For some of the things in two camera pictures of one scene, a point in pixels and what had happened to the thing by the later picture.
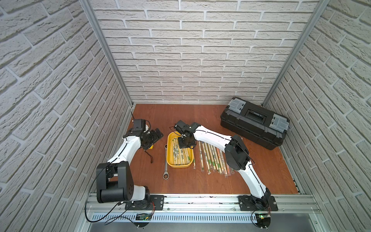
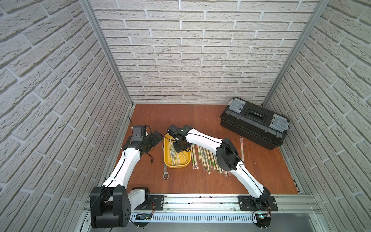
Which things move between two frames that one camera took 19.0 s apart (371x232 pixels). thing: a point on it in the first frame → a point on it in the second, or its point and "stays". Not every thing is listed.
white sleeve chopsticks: [206, 158] → [212, 160]
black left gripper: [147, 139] stays
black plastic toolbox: [265, 127] stays
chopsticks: [212, 157] → [219, 168]
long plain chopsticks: [194, 164] → [200, 154]
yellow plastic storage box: [178, 157] stays
